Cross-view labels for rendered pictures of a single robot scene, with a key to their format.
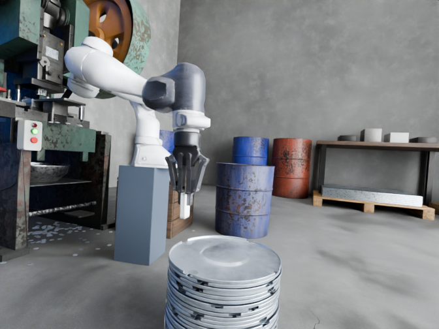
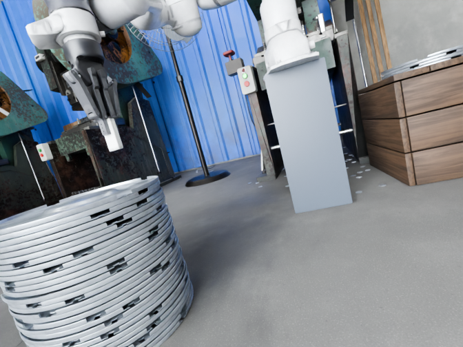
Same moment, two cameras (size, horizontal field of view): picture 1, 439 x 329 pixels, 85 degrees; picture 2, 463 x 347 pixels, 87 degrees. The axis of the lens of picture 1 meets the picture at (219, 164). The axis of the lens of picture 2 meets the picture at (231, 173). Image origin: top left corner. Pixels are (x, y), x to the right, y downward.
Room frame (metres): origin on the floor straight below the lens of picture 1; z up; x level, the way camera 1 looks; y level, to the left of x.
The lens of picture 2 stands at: (0.92, -0.49, 0.30)
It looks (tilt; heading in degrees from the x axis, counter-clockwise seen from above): 8 degrees down; 91
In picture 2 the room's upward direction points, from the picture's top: 15 degrees counter-clockwise
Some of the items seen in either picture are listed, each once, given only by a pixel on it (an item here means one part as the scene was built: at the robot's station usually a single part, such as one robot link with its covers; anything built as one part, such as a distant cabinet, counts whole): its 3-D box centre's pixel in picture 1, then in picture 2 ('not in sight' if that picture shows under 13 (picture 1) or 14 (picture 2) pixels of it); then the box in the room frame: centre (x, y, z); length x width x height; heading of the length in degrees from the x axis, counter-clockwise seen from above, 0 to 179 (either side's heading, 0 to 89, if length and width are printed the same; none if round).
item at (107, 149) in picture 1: (64, 157); (345, 80); (1.74, 1.13, 0.45); 0.92 x 0.12 x 0.90; 69
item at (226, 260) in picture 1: (225, 254); (82, 200); (0.63, -0.03, 0.25); 0.29 x 0.29 x 0.01
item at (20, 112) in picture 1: (39, 119); (293, 55); (1.44, 1.10, 0.68); 0.45 x 0.30 x 0.06; 159
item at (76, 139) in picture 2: not in sight; (119, 105); (-0.05, 2.05, 0.87); 1.53 x 0.99 x 1.74; 67
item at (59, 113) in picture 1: (59, 112); not in sight; (1.38, 0.93, 0.72); 0.25 x 0.14 x 0.14; 69
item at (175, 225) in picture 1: (157, 202); (436, 117); (1.68, 0.42, 0.18); 0.40 x 0.38 x 0.35; 76
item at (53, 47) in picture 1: (46, 58); not in sight; (1.43, 1.06, 1.04); 0.17 x 0.15 x 0.30; 69
